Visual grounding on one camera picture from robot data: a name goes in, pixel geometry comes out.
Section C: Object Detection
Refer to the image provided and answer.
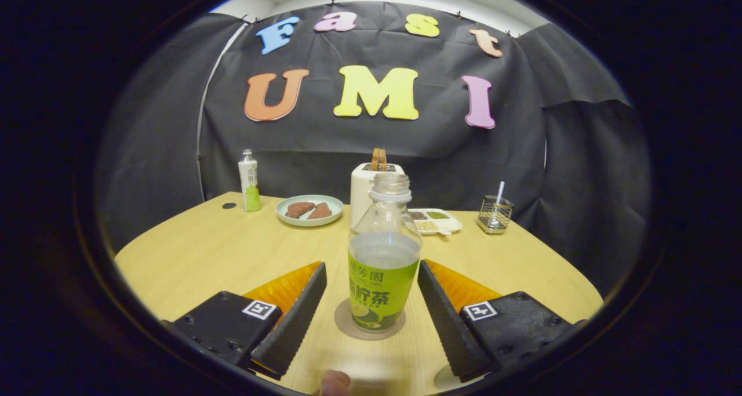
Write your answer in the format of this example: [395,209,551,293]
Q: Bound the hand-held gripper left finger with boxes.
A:
[168,261,328,380]

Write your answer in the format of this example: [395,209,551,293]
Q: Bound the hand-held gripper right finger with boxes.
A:
[417,260,586,383]

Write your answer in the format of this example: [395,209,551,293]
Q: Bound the brown round coaster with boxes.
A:
[334,299,406,341]

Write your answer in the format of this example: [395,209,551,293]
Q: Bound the white cup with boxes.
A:
[434,364,485,392]

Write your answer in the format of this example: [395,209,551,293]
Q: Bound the clear juice bottle green label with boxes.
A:
[348,173,423,333]

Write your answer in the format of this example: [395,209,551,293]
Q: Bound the small white green bottle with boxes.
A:
[238,149,261,213]

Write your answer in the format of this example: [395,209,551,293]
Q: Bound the white divided snack tray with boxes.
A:
[408,208,463,235]

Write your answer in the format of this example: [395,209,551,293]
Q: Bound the pale green plate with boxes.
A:
[275,195,344,227]

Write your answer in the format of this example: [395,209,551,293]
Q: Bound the wooden table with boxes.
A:
[114,191,605,395]

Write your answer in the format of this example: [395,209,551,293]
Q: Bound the cream toaster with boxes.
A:
[350,163,405,231]

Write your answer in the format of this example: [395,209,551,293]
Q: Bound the wire mesh holder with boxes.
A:
[477,195,514,235]

